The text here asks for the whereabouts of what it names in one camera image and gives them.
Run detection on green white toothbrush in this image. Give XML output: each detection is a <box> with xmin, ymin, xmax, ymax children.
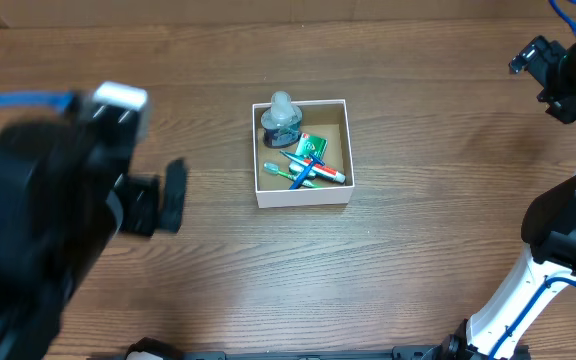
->
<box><xmin>263</xmin><ymin>162</ymin><xmax>318</xmax><ymax>188</ymax></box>

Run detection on dark blue pump bottle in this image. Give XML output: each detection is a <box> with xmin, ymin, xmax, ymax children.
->
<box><xmin>261</xmin><ymin>91</ymin><xmax>303</xmax><ymax>148</ymax></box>

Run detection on blue disposable razor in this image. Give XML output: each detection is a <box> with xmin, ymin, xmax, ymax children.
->
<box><xmin>285</xmin><ymin>153</ymin><xmax>324</xmax><ymax>190</ymax></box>

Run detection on green white soap bar package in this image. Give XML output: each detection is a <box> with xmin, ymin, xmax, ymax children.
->
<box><xmin>295</xmin><ymin>132</ymin><xmax>328</xmax><ymax>160</ymax></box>

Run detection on green red toothpaste tube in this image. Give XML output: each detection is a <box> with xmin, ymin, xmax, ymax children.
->
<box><xmin>279</xmin><ymin>150</ymin><xmax>346</xmax><ymax>184</ymax></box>

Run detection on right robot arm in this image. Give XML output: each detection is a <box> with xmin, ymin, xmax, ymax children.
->
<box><xmin>393</xmin><ymin>5</ymin><xmax>576</xmax><ymax>359</ymax></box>

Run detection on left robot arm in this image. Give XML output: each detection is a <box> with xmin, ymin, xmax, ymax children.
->
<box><xmin>0</xmin><ymin>100</ymin><xmax>188</xmax><ymax>359</ymax></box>

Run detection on white cardboard box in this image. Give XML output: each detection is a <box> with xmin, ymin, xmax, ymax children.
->
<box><xmin>252</xmin><ymin>99</ymin><xmax>355</xmax><ymax>208</ymax></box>

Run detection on right blue cable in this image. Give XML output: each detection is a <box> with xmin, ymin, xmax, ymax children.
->
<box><xmin>487</xmin><ymin>0</ymin><xmax>576</xmax><ymax>360</ymax></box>

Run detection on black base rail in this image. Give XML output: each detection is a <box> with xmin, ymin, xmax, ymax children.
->
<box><xmin>87</xmin><ymin>337</ymin><xmax>532</xmax><ymax>360</ymax></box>

